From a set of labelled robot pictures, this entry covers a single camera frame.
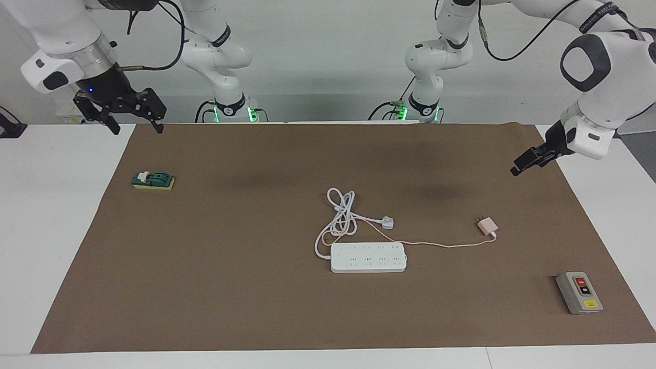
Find white box with yellow labels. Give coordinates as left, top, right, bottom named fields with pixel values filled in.
left=55, top=100, right=98, bottom=125

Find white power strip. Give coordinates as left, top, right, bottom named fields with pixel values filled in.
left=331, top=242, right=408, bottom=274

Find black right base cables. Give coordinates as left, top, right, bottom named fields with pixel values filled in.
left=195, top=100, right=217, bottom=124

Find black base cables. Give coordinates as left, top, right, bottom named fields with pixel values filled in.
left=195, top=100, right=217, bottom=124
left=368, top=77, right=417, bottom=121

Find small black table clamp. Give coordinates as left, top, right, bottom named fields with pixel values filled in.
left=0, top=106, right=28, bottom=139

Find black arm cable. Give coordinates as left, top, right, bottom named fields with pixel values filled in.
left=477, top=0, right=622, bottom=63
left=115, top=0, right=187, bottom=71

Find grey push button box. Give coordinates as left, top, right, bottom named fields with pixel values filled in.
left=556, top=272, right=604, bottom=315

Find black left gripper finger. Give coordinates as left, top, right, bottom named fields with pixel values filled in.
left=524, top=145, right=557, bottom=166
left=509, top=153, right=540, bottom=177

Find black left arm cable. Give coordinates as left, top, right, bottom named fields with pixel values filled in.
left=477, top=0, right=622, bottom=63

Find green knife switch yellow base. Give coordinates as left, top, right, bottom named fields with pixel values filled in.
left=132, top=171, right=176, bottom=191

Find white power cord with plug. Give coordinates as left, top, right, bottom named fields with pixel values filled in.
left=315, top=188, right=396, bottom=259

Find brown paper table mat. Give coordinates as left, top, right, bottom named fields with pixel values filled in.
left=31, top=122, right=656, bottom=354

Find thin pink charging cable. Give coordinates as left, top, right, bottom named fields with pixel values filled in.
left=320, top=214, right=498, bottom=252

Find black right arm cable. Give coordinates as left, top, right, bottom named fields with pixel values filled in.
left=115, top=0, right=187, bottom=71

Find black left base cables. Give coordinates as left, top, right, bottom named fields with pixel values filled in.
left=368, top=77, right=417, bottom=121

